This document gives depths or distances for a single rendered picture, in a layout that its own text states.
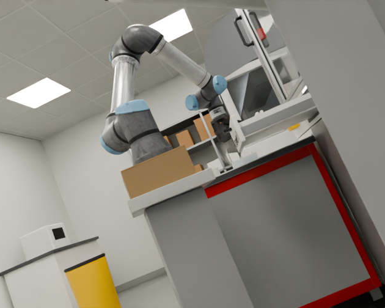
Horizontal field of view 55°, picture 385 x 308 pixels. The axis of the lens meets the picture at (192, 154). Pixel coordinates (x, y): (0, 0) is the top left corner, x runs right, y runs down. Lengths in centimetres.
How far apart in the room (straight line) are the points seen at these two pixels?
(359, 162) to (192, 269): 77
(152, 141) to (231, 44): 139
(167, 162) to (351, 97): 79
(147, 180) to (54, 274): 343
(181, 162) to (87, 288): 266
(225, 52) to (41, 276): 323
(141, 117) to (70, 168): 525
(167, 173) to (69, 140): 540
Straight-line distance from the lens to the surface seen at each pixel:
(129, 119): 127
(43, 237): 485
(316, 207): 166
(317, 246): 166
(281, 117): 142
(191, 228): 118
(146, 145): 124
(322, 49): 52
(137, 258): 610
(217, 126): 178
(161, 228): 117
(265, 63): 203
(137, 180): 118
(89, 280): 371
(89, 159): 634
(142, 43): 156
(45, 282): 460
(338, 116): 52
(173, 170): 119
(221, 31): 255
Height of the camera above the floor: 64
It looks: 9 degrees up
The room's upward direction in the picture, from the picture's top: 23 degrees counter-clockwise
